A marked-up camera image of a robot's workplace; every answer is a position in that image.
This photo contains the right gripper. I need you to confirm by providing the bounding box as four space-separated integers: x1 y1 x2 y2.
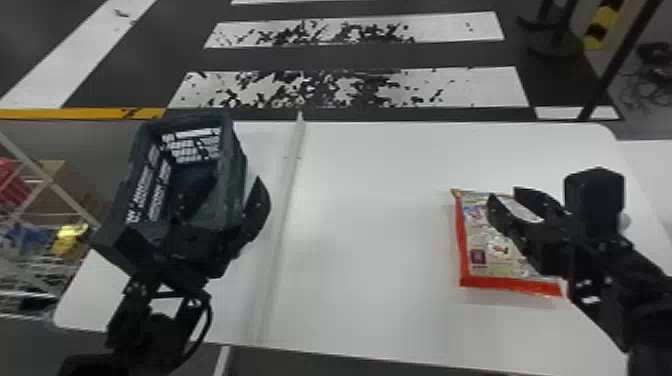
484 186 585 278

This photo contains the dark green basket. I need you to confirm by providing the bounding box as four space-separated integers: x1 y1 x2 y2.
90 109 273 282

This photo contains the red snack packet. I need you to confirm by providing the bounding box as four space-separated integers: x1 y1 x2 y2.
450 187 566 298

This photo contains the yellow snack packet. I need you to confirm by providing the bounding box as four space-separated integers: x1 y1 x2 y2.
51 222 90 259

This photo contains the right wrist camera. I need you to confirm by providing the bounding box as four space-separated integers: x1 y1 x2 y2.
563 167 627 241

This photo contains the yellow black striped post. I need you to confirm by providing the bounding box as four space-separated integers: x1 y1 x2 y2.
582 0 627 53

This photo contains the white wire rack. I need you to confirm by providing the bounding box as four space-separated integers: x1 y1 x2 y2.
0 131 102 323

